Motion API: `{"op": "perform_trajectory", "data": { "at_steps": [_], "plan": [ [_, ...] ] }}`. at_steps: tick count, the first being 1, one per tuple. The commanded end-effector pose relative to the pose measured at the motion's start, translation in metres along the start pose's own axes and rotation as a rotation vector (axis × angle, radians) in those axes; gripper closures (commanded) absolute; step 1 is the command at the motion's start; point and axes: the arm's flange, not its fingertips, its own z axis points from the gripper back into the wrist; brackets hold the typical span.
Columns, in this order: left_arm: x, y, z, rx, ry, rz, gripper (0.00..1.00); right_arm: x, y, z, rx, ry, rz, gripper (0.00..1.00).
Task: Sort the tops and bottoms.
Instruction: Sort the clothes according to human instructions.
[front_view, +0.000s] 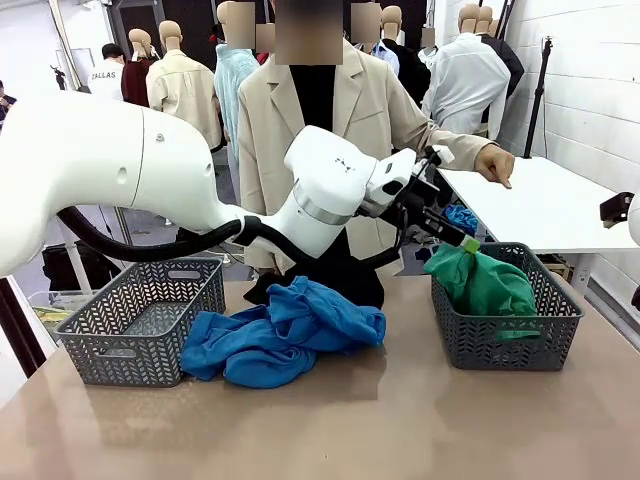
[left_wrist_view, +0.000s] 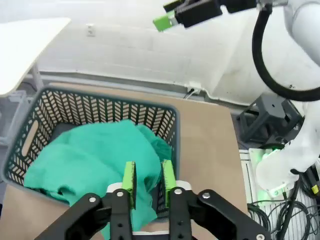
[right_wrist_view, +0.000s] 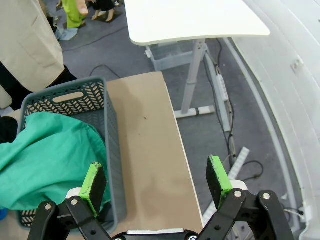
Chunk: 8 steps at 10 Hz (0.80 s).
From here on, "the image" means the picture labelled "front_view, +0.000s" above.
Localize person's left forearm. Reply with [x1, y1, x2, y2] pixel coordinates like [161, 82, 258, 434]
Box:
[424, 127, 494, 172]

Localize green garment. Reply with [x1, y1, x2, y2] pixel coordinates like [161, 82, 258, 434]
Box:
[422, 243, 542, 342]

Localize wooden crate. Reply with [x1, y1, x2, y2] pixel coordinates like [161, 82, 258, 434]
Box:
[542, 254, 575, 282]

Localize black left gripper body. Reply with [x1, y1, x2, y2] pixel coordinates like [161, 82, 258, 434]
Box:
[372, 174, 444, 236]

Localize seated man in dark shirt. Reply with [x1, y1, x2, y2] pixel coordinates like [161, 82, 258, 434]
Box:
[0, 79, 18, 132]

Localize mannequin in white shirt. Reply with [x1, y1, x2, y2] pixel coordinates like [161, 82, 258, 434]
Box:
[422, 3, 512, 142]

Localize mannequin in maroon top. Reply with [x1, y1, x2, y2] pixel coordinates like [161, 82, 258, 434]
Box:
[121, 28, 154, 109]

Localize person's left hand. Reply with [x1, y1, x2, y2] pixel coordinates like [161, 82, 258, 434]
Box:
[473, 148, 515, 190]

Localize person in beige coat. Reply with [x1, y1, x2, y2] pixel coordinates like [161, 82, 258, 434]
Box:
[237, 0, 516, 311]

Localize blue cloth pile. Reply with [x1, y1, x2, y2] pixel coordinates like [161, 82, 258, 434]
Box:
[442, 203, 480, 237]

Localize white table beside brick wall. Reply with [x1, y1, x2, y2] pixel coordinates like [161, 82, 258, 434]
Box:
[434, 155, 640, 301]

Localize black left arm cable sleeve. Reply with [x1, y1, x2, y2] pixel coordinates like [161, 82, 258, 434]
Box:
[57, 207, 402, 275]

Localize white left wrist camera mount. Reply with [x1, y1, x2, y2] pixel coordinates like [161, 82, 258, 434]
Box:
[424, 144, 455, 169]

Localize deep blue garment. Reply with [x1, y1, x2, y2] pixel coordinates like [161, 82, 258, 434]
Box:
[179, 305, 320, 390]

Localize clear bin with yellow items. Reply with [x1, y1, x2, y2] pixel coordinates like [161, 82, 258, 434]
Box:
[28, 289, 96, 342]

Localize mannequin in red top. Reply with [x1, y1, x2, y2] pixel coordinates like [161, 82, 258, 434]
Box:
[255, 22, 277, 67]

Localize light blue garment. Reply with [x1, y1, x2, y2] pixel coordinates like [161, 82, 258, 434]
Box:
[267, 275, 388, 352]

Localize black garment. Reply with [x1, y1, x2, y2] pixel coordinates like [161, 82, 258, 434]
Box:
[243, 259, 386, 311]

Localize mannequin in black jacket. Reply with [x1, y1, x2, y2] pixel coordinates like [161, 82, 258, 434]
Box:
[474, 5, 525, 124]

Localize tall black tripod stand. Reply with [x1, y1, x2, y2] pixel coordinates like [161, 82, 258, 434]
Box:
[522, 35, 557, 159]

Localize black case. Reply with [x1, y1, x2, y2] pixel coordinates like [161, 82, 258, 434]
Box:
[42, 242, 122, 292]

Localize mannequin in pale blue fleece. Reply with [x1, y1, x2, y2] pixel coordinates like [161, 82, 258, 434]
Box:
[213, 0, 262, 162]

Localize silver slanted pole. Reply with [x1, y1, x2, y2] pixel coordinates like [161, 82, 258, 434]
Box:
[48, 0, 84, 92]

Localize black stand legs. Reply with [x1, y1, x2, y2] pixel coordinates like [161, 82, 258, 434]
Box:
[494, 0, 517, 39]

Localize mannequin in blue shirt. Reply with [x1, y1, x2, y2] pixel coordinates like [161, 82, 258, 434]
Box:
[351, 2, 401, 76]

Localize man in white Dallas shirt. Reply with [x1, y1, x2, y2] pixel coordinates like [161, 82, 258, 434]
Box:
[87, 43, 126, 101]

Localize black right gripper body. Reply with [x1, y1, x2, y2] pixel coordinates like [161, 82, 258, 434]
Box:
[599, 192, 635, 229]

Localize mannequin in cream jacket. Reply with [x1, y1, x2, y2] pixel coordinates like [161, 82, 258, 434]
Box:
[145, 19, 225, 152]

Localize grey plastic lattice basket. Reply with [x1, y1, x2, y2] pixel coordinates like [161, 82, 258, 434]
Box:
[54, 257, 226, 388]
[430, 242, 585, 372]

